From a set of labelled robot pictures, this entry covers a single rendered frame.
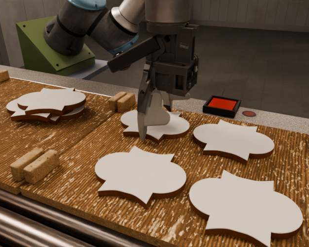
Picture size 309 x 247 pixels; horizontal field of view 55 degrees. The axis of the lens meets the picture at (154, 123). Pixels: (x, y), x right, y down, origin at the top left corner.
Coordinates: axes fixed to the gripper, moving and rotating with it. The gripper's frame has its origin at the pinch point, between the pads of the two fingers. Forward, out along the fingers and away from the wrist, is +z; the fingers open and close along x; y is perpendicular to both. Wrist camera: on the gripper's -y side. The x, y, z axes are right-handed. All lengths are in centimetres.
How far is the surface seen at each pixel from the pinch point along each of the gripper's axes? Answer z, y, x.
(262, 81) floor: 94, 2, 311
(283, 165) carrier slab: 0.1, 24.9, -3.6
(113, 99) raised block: -2.0, -11.2, 2.7
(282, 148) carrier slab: 0.1, 24.5, 1.8
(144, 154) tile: -0.7, 3.4, -11.6
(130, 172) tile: -0.7, 3.6, -16.9
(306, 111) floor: 94, 51, 240
